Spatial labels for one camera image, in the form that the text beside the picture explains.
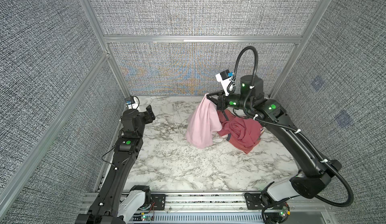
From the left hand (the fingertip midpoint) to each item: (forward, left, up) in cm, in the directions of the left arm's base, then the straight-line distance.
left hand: (144, 106), depth 74 cm
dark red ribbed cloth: (-5, -55, -22) cm, 59 cm away
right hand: (-4, -31, +11) cm, 33 cm away
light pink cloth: (-11, -29, 0) cm, 31 cm away
